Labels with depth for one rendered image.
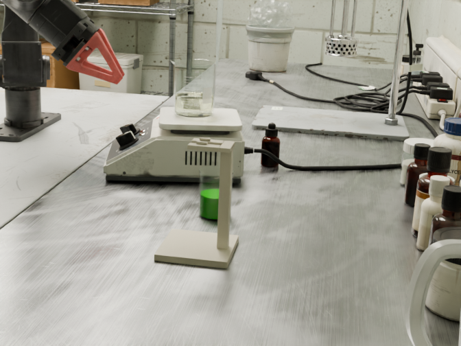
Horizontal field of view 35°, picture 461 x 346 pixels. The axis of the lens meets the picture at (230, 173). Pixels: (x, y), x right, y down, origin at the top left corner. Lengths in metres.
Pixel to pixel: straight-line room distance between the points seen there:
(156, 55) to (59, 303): 2.96
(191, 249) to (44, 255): 0.16
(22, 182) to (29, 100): 0.31
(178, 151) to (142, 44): 2.61
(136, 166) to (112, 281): 0.33
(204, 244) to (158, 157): 0.25
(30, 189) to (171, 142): 0.20
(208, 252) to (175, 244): 0.04
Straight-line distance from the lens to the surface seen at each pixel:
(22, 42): 1.31
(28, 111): 1.34
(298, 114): 1.51
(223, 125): 1.03
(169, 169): 1.04
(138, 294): 0.72
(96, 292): 0.73
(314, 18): 3.49
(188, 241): 0.82
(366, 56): 3.50
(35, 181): 1.07
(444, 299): 0.72
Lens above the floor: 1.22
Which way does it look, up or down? 17 degrees down
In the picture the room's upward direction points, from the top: 3 degrees clockwise
